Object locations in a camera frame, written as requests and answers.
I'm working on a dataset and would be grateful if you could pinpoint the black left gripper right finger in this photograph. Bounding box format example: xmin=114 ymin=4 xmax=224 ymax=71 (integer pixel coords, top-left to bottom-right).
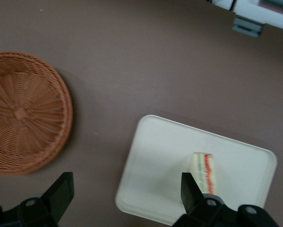
xmin=173 ymin=172 xmax=281 ymax=227

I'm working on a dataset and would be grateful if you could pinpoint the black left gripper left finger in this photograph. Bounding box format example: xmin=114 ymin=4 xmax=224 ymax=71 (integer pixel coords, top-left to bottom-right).
xmin=0 ymin=171 xmax=75 ymax=227

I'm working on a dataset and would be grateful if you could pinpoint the triangular sandwich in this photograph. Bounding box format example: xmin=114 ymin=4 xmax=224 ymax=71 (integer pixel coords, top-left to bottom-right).
xmin=188 ymin=152 xmax=215 ymax=196

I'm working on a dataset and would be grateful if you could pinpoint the cream rectangular serving tray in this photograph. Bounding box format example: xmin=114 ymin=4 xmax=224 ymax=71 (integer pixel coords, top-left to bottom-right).
xmin=114 ymin=114 xmax=278 ymax=225

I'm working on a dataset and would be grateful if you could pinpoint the round brown wicker basket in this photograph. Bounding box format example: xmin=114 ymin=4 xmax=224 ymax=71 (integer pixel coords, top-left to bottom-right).
xmin=0 ymin=51 xmax=74 ymax=176

